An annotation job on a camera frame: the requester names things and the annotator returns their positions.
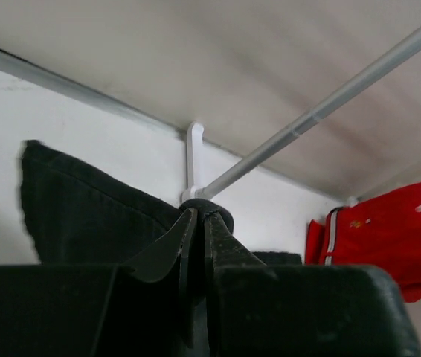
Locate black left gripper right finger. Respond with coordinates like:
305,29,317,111
204,213,421,356

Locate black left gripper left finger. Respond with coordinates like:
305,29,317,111
0,209,198,356

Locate black denim trousers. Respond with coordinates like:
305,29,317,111
17,139,301,267

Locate red shorts with stripes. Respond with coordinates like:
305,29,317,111
304,182,421,303

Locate white clothes rack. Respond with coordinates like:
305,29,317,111
181,26,421,202

